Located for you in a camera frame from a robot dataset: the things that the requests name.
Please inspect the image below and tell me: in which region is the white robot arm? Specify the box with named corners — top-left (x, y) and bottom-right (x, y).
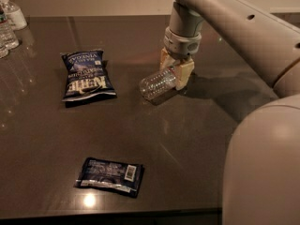
top-left (164, 0), bottom-right (300, 225)

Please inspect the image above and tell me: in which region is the clear plastic water bottle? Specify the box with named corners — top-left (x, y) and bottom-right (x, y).
top-left (139, 67), bottom-right (176, 100)

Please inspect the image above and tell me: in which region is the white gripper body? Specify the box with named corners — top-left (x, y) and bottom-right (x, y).
top-left (163, 27), bottom-right (202, 59)

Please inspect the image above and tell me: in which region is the blue kettle chips bag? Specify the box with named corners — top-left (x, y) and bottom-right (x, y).
top-left (61, 49), bottom-right (116, 102)

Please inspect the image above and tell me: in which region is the dark blue snack packet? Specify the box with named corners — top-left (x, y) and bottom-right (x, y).
top-left (74, 157), bottom-right (144, 198)

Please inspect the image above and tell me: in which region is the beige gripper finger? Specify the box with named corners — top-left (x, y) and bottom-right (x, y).
top-left (159, 48), bottom-right (175, 70)
top-left (175, 59), bottom-right (195, 91)

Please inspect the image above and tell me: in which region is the clear bottle at left edge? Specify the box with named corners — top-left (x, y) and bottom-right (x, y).
top-left (0, 38), bottom-right (8, 58)

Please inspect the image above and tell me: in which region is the clear water bottle red label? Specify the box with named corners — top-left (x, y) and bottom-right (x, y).
top-left (0, 7), bottom-right (20, 50)

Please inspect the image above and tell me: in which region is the white pump sanitizer bottle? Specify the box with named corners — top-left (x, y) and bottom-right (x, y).
top-left (0, 0), bottom-right (27, 31)

